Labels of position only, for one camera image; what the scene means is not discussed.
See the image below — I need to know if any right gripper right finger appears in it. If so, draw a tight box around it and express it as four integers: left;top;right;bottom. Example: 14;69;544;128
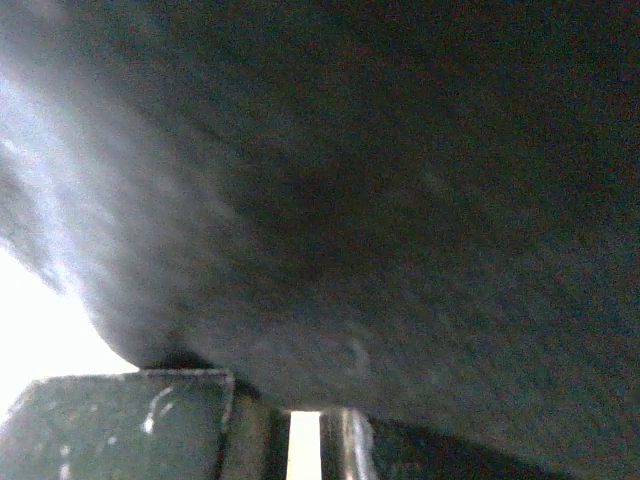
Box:
320;408;378;480

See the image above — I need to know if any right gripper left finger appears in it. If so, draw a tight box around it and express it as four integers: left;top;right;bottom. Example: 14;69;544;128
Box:
1;370;289;480

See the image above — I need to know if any white daisy print t-shirt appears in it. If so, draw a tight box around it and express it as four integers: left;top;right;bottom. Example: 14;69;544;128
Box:
1;64;136;408

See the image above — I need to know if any folded black t-shirt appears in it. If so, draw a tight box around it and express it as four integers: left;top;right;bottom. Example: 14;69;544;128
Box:
1;1;639;479

